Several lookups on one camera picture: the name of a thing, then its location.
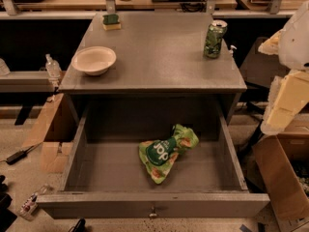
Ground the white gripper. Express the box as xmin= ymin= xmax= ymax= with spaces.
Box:
xmin=258 ymin=1 xmax=309 ymax=135

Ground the green rice chip bag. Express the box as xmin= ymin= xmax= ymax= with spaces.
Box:
xmin=138 ymin=124 xmax=199 ymax=185

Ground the metal drawer knob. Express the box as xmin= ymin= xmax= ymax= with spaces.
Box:
xmin=149 ymin=207 xmax=158 ymax=218

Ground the grey open drawer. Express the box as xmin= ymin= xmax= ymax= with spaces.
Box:
xmin=39 ymin=95 xmax=269 ymax=218

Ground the dark grey chair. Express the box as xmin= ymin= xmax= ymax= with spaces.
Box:
xmin=239 ymin=37 xmax=289 ymax=103

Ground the white pump dispenser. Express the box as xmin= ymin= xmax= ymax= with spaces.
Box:
xmin=229 ymin=44 xmax=237 ymax=57

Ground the green soda can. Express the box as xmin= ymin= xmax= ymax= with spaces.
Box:
xmin=204 ymin=19 xmax=228 ymax=59

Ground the cardboard box right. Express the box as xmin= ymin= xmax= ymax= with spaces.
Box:
xmin=253 ymin=120 xmax=309 ymax=232

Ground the cardboard box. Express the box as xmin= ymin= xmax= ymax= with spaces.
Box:
xmin=253 ymin=120 xmax=309 ymax=232
xmin=22 ymin=94 xmax=76 ymax=173

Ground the green yellow sponge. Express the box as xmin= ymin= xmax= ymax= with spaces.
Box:
xmin=102 ymin=14 xmax=121 ymax=31

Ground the white bowl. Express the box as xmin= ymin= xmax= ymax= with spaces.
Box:
xmin=71 ymin=46 xmax=117 ymax=76

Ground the clear sanitizer bottle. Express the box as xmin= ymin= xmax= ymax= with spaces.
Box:
xmin=45 ymin=54 xmax=61 ymax=78

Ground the cardboard box left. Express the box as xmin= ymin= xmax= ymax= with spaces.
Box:
xmin=22 ymin=94 xmax=76 ymax=173

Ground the grey side bench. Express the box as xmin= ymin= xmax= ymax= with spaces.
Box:
xmin=0 ymin=70 xmax=62 ymax=126

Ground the black power adapter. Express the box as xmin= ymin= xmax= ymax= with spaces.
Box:
xmin=6 ymin=151 xmax=27 ymax=165

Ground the clear plastic bottle floor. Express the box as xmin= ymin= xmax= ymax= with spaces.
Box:
xmin=17 ymin=184 xmax=53 ymax=221

